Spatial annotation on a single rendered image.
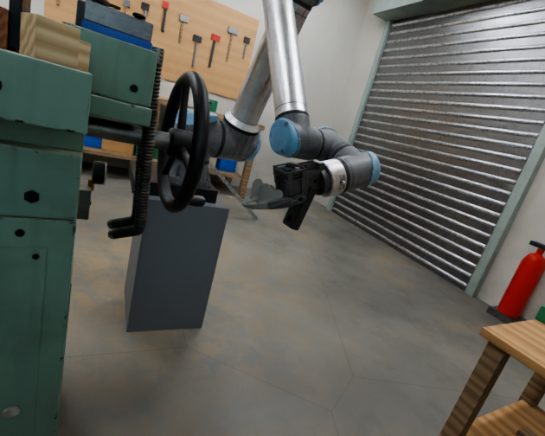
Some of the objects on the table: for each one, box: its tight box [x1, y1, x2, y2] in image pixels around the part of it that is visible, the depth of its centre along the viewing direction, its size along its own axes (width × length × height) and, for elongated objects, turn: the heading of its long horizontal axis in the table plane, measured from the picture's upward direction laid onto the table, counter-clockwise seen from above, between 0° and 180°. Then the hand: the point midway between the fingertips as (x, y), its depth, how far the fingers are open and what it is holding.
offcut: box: [77, 40, 91, 72], centre depth 43 cm, size 4×4×4 cm
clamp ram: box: [8, 0, 31, 50], centre depth 51 cm, size 9×8×9 cm
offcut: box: [19, 12, 80, 69], centre depth 34 cm, size 4×4×4 cm
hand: (248, 207), depth 74 cm, fingers closed
